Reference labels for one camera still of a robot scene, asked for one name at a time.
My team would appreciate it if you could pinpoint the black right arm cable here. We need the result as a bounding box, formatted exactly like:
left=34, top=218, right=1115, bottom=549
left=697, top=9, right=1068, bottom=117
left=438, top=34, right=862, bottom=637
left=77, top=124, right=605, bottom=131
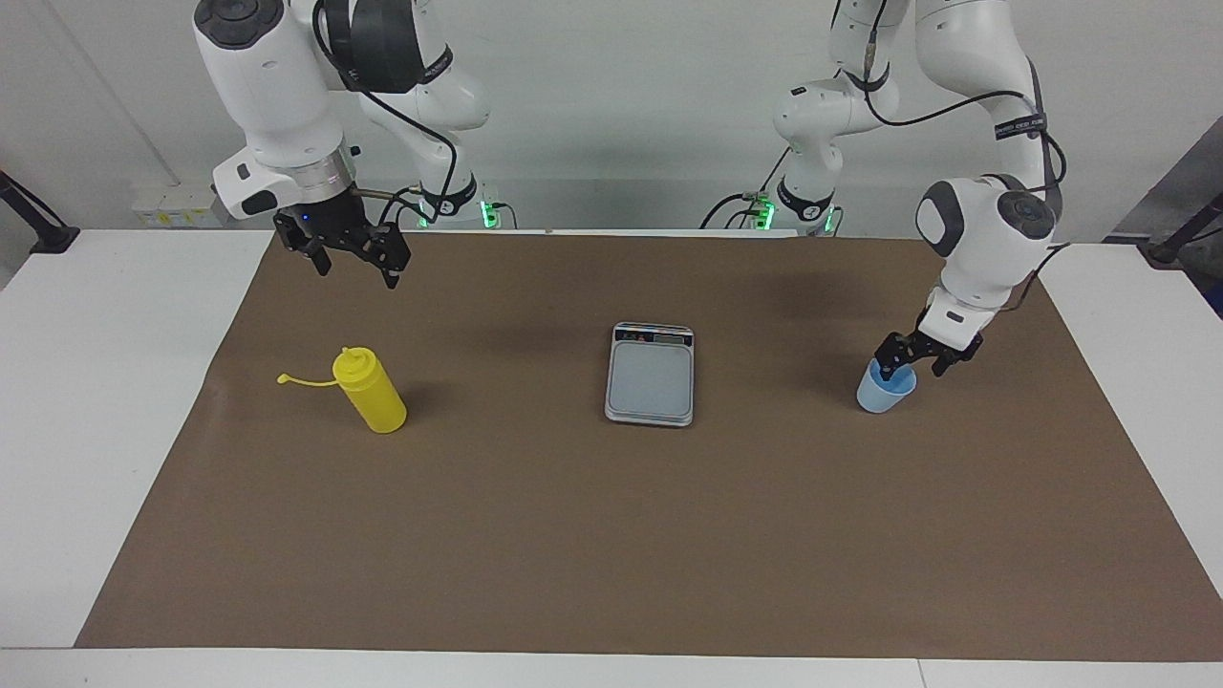
left=313, top=0, right=460, bottom=230

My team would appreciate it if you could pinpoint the brown paper mat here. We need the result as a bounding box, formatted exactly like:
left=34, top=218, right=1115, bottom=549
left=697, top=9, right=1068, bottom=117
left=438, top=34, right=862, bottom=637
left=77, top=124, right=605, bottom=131
left=75, top=229, right=1223, bottom=662

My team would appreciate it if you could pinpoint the yellow squeeze bottle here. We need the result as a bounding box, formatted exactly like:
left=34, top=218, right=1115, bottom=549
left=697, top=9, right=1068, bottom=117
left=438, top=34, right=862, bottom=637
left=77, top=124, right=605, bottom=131
left=277, top=347, right=408, bottom=435

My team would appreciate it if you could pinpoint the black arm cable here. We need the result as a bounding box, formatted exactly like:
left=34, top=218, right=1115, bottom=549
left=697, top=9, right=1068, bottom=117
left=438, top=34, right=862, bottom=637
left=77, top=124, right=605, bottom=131
left=313, top=0, right=460, bottom=230
left=860, top=0, right=1071, bottom=316

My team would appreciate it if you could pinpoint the silver digital kitchen scale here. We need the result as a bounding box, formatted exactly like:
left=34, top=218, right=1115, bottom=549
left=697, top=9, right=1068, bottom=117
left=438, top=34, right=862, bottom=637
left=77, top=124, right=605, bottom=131
left=604, top=322, right=696, bottom=428

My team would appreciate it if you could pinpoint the black base cable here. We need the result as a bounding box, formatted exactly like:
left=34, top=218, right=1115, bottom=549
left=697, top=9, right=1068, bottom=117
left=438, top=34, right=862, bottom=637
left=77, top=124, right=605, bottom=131
left=700, top=148, right=794, bottom=230

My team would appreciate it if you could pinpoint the black stand clamp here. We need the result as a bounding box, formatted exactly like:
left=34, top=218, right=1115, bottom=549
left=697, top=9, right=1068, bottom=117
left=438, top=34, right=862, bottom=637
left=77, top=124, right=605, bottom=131
left=1142, top=191, right=1223, bottom=266
left=0, top=170, right=79, bottom=254

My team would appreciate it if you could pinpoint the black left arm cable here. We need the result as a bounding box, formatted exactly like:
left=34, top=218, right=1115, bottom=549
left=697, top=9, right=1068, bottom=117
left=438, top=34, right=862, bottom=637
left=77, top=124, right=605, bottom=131
left=860, top=0, right=1071, bottom=316

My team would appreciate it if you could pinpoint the light blue plastic cup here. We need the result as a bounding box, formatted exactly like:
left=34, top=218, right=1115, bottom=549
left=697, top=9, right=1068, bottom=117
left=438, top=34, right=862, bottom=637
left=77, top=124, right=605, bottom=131
left=856, top=358, right=918, bottom=415

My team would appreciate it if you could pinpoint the white wall socket strip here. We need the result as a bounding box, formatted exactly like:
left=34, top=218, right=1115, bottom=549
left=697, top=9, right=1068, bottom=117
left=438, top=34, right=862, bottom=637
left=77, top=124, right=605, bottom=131
left=132, top=184, right=223, bottom=228

